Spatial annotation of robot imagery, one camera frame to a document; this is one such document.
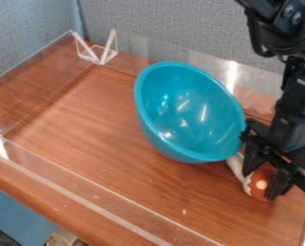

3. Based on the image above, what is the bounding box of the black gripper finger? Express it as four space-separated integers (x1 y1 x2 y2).
242 144 266 176
265 168 294 201

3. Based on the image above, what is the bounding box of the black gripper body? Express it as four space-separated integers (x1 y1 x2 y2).
241 99 305 192

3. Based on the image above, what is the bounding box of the white and brown toy mushroom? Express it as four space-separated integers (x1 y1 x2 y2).
226 153 277 202

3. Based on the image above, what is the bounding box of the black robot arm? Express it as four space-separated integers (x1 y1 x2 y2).
234 0 305 200

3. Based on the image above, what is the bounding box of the blue plastic bowl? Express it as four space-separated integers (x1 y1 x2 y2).
134 61 246 164

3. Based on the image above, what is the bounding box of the clear acrylic back barrier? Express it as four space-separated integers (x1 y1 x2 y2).
69 30 288 107

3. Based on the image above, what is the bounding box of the clear acrylic barrier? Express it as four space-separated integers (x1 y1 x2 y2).
69 30 288 107
0 134 222 246

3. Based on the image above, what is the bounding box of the clear acrylic front barrier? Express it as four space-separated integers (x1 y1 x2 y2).
0 134 222 246

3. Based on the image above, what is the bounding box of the clear acrylic corner bracket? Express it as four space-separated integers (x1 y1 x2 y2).
71 29 119 65

